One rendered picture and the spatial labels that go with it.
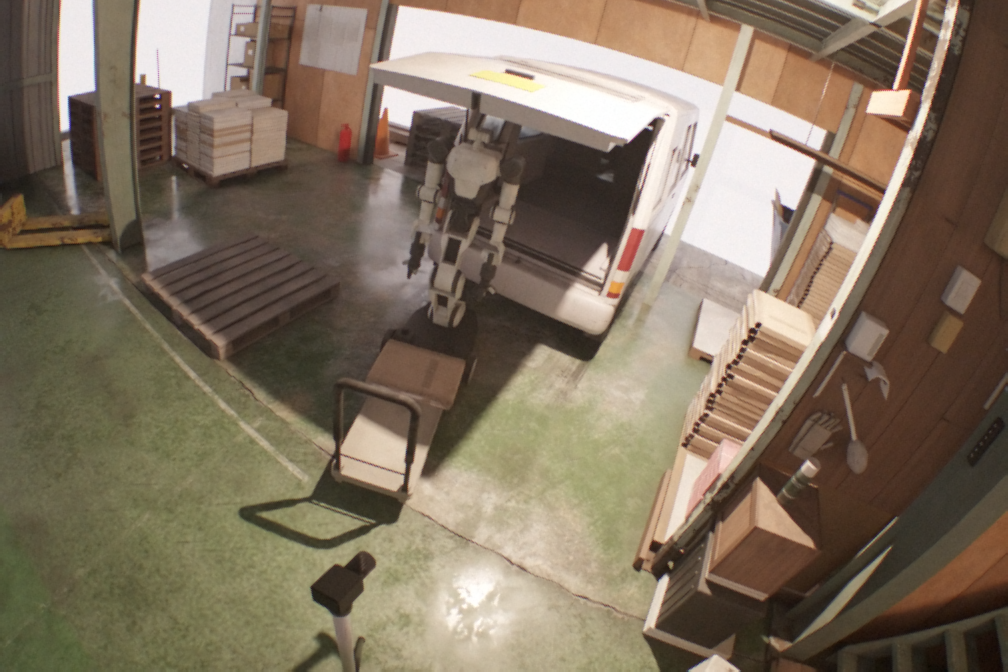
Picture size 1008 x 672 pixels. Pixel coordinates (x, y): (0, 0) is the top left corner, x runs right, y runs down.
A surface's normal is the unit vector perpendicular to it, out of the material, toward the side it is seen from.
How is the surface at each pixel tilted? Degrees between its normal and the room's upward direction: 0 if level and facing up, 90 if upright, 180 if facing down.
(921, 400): 90
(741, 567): 90
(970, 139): 90
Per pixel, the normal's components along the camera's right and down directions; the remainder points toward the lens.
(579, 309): -0.36, 0.34
